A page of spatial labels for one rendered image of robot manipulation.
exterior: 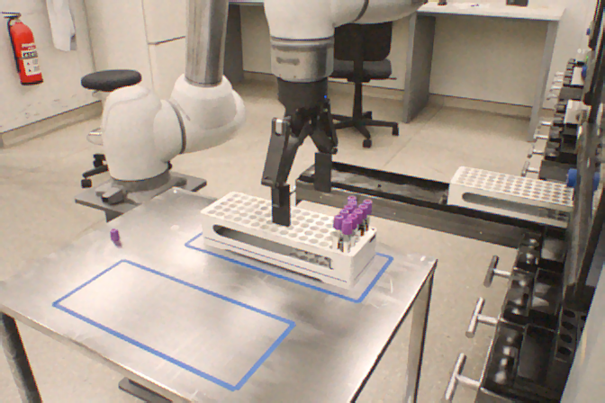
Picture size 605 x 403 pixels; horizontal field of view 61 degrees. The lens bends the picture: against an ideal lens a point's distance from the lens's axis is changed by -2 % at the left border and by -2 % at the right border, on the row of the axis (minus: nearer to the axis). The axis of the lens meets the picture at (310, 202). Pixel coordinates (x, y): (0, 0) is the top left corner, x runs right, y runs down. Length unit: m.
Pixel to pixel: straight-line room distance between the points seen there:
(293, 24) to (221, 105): 0.72
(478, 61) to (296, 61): 4.00
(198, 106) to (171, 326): 0.75
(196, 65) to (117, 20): 3.10
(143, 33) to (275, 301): 3.63
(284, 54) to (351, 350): 0.41
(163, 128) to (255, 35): 4.13
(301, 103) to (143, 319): 0.38
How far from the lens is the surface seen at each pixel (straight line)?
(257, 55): 5.48
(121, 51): 4.49
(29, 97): 4.43
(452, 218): 1.11
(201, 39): 1.34
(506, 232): 1.10
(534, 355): 0.77
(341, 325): 0.76
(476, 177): 1.14
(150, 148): 1.38
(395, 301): 0.81
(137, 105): 1.36
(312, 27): 0.72
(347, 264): 0.80
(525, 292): 0.87
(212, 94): 1.39
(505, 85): 4.68
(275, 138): 0.74
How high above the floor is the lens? 1.31
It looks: 27 degrees down
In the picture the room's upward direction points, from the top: straight up
